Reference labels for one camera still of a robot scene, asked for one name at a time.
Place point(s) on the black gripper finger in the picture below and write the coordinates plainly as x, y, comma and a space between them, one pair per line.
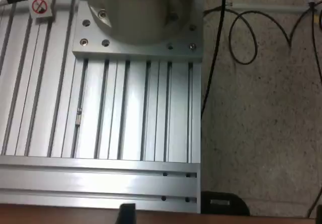
127, 214

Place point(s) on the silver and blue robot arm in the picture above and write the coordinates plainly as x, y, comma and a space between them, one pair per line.
141, 15

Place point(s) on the aluminium slotted robot stand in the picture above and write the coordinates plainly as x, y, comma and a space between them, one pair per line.
113, 108

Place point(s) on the small metal slot nut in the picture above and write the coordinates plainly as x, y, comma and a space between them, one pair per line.
78, 118

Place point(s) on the aluminium robot mounting plate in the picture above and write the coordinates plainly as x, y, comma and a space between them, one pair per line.
93, 49

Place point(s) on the white warning tag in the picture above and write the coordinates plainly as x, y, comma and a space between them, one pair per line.
39, 6

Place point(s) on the black floor bracket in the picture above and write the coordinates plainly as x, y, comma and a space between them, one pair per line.
224, 205

